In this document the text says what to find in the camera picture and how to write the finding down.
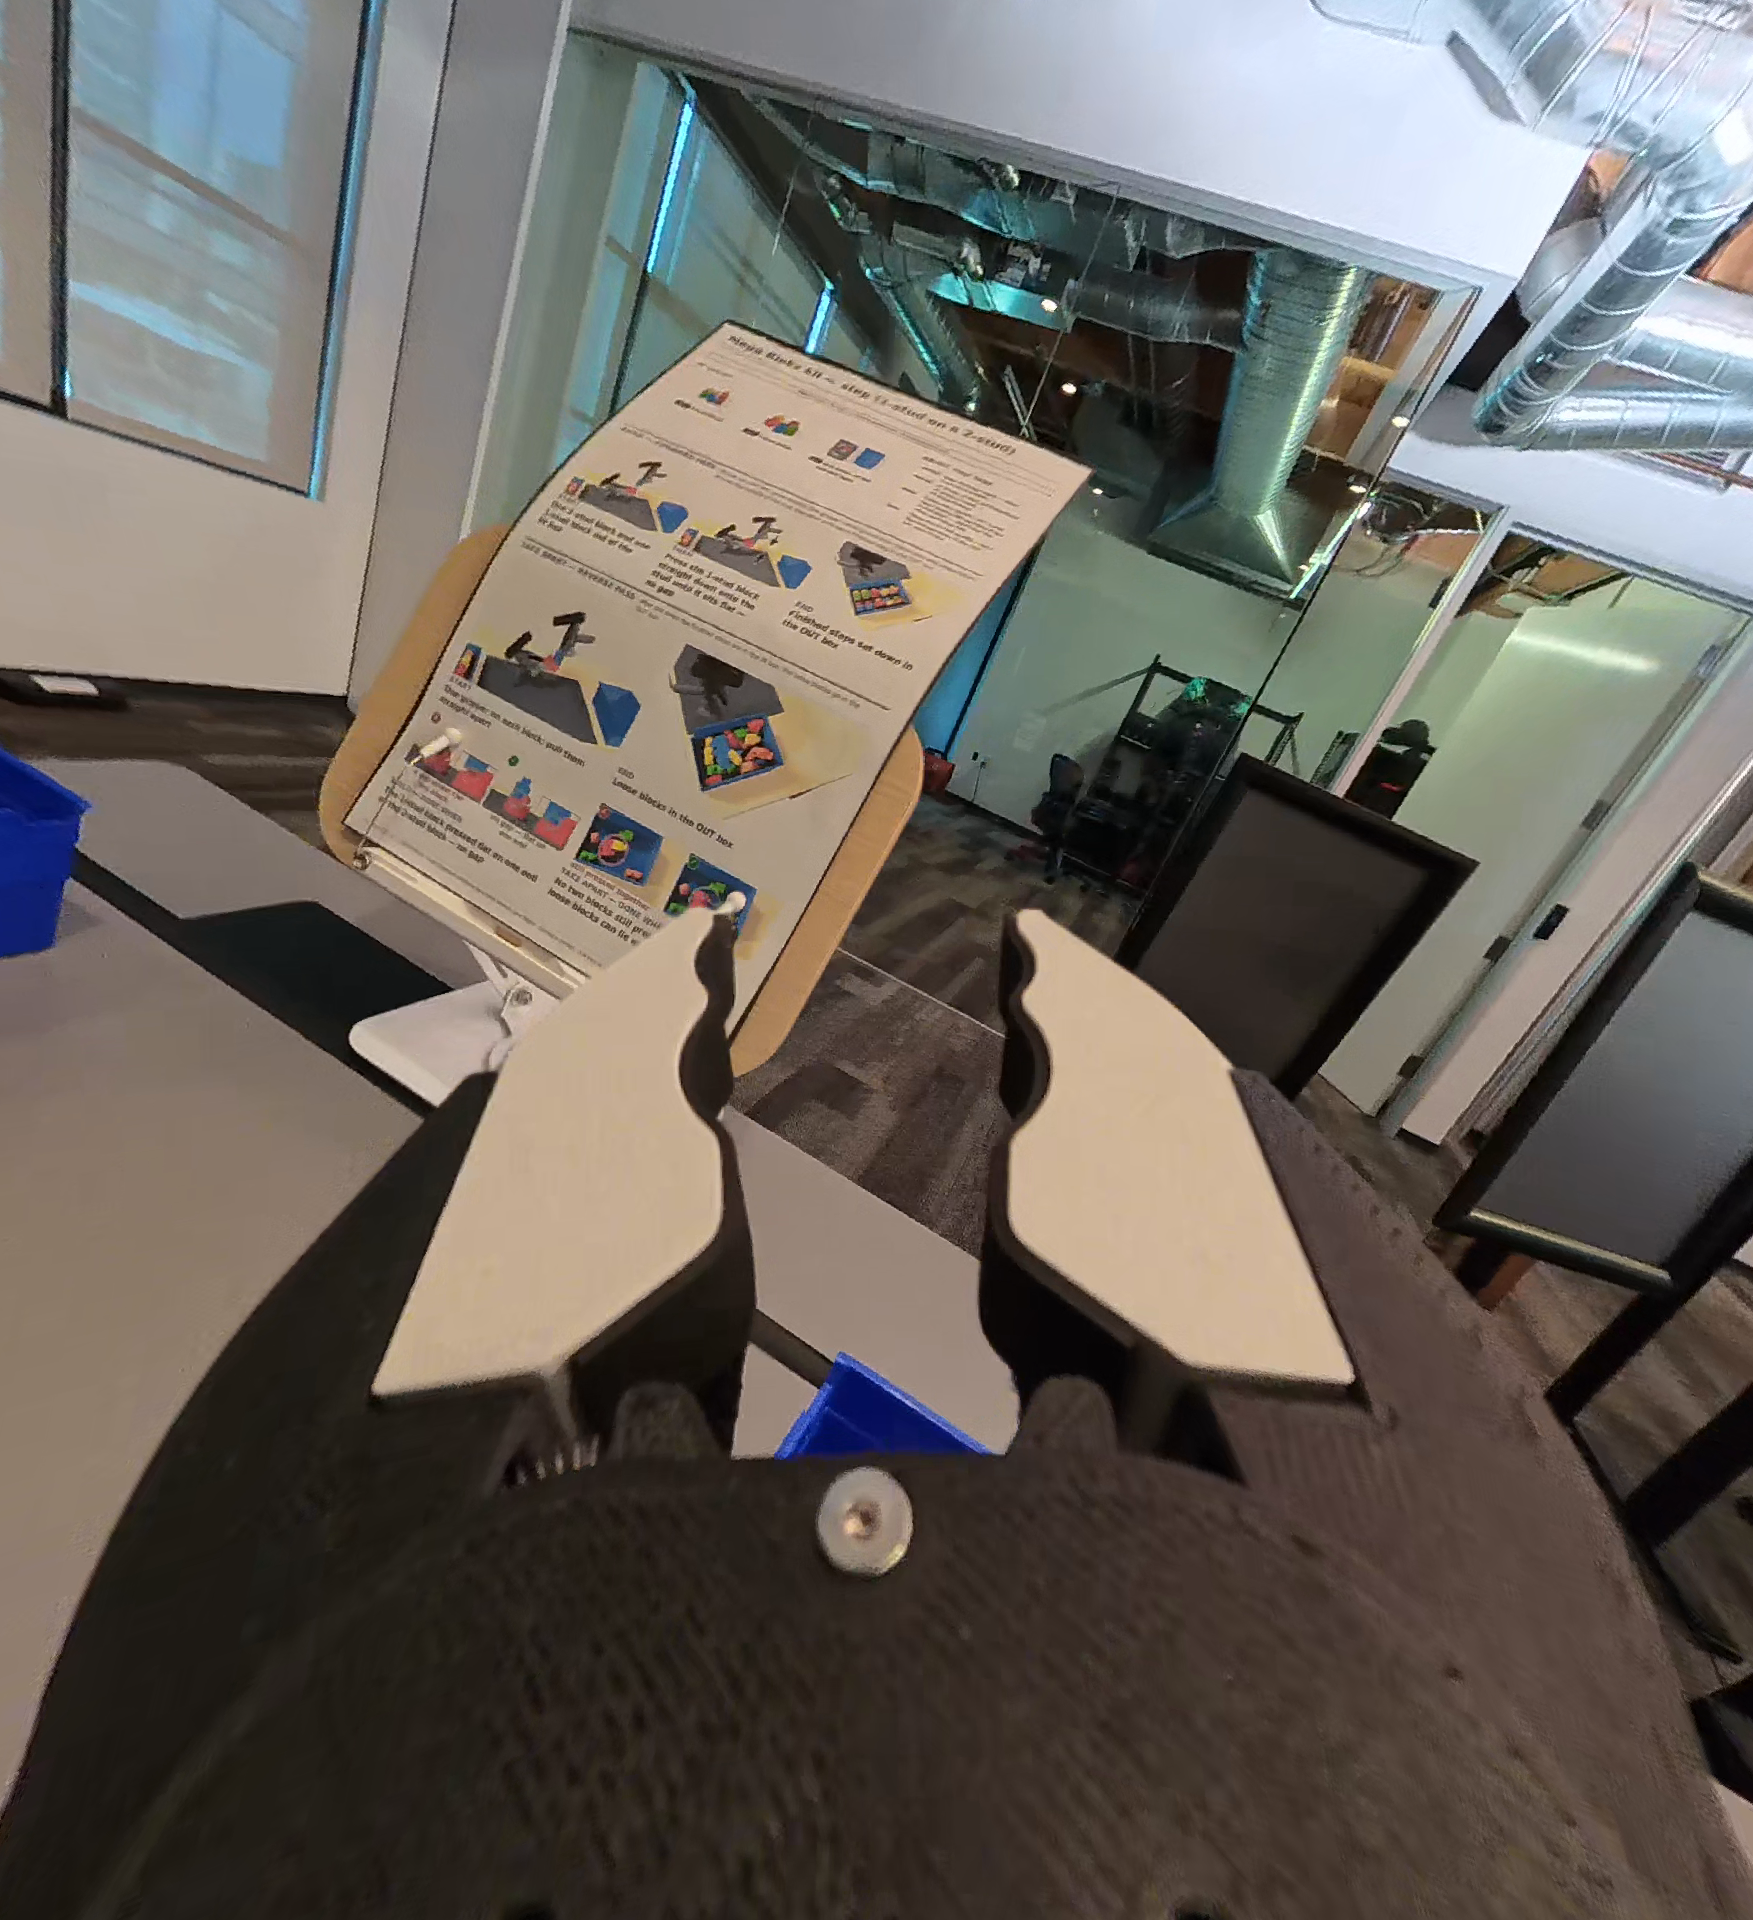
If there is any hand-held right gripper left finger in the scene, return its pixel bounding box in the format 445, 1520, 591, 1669
368, 904, 755, 1453

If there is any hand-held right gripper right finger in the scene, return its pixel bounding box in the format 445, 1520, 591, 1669
981, 905, 1361, 1458

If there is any white stand base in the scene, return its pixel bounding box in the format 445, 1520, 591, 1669
351, 982, 579, 1112

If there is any framed grey screen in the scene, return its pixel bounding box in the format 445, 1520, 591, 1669
1431, 862, 1753, 1299
1116, 753, 1481, 1104

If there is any black desk mat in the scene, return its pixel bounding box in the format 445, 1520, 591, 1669
162, 899, 459, 1052

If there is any black screen easel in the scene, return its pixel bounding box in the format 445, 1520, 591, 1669
1544, 1184, 1753, 1667

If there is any black metal shelf rack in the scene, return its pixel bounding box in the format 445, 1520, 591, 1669
1101, 653, 1299, 923

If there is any white framed glass door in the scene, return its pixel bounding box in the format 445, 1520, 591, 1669
1393, 524, 1753, 1133

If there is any wooden display board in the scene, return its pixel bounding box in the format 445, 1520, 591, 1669
318, 522, 927, 1080

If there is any instruction poster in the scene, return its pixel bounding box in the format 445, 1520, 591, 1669
342, 317, 1094, 1022

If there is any narrow side window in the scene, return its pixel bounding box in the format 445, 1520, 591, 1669
475, 36, 855, 528

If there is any metal poster bracket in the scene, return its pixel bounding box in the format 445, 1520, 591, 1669
462, 944, 579, 1038

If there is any grey ceiling vent duct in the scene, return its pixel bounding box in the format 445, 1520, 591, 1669
1146, 246, 1371, 602

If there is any silver spiral ceiling duct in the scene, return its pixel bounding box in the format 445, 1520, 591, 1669
1310, 0, 1753, 451

